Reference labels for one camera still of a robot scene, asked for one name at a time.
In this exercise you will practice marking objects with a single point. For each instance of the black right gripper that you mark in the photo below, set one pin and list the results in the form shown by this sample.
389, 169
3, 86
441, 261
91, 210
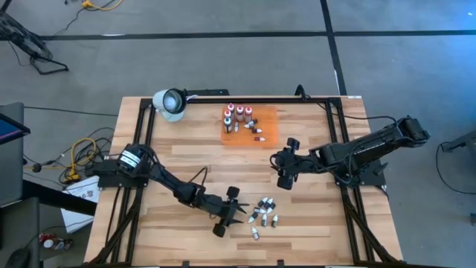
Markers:
291, 164

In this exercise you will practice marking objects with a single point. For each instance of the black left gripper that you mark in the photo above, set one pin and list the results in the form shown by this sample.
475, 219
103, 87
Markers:
225, 212

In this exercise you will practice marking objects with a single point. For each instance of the small red food coloring bottle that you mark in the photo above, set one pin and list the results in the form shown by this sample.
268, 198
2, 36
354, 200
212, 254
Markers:
258, 138

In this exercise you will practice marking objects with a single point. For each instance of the small dark green coloring bottle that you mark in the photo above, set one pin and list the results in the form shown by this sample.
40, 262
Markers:
264, 221
274, 222

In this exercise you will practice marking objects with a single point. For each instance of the small black food coloring bottle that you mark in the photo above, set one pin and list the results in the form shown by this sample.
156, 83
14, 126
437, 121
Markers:
253, 123
253, 217
262, 203

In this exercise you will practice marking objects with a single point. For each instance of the small blue food coloring bottle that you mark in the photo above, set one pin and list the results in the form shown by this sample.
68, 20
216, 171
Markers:
236, 126

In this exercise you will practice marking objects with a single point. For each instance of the large green-capped food coloring bottle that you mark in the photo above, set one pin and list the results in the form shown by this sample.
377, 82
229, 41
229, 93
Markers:
227, 126

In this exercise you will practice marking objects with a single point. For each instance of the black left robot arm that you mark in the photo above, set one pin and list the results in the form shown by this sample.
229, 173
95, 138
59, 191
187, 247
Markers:
167, 178

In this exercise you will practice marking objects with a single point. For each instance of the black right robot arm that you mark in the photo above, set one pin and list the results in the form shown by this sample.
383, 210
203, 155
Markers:
372, 143

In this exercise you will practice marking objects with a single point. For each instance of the small purple food coloring bottle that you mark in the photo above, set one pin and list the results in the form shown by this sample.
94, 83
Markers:
271, 207
268, 202

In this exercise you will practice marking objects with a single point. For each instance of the small orange-red label bottle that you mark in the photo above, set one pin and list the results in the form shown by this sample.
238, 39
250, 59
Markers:
255, 234

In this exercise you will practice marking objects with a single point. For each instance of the orange translucent plastic bin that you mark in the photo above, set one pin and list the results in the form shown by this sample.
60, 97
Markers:
267, 126

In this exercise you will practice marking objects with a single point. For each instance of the black power strip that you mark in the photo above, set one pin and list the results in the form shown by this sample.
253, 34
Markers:
208, 92

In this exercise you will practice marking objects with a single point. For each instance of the white spotlight lamp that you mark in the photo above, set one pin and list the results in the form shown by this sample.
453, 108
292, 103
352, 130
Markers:
165, 102

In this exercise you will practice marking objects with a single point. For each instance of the white paper box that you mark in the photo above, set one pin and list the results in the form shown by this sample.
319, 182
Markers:
74, 223

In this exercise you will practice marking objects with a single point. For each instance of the red and white packet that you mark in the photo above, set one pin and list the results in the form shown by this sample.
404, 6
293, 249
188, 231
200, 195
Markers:
48, 243

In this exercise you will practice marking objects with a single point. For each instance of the black computer mouse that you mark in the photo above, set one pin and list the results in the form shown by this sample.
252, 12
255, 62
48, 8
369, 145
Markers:
18, 258

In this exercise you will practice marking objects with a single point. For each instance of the grey cabinet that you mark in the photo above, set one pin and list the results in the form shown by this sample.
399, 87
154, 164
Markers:
11, 167

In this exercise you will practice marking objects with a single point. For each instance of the blue-screen tablet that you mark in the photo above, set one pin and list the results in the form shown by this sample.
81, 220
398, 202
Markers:
7, 128

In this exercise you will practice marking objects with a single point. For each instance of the black tripod stand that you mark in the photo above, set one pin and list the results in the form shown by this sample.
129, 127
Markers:
22, 39

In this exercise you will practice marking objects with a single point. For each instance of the black table-level camera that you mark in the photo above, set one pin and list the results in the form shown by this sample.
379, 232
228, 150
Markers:
280, 264

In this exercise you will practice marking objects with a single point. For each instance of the black aluminium table frame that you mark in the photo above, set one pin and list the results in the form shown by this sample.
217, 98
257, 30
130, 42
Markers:
230, 99

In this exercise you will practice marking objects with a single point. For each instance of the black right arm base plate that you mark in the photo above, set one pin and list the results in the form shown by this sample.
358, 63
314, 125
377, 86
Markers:
368, 178

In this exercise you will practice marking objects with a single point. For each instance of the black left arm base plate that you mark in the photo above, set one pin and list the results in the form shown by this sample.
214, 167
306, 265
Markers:
111, 180

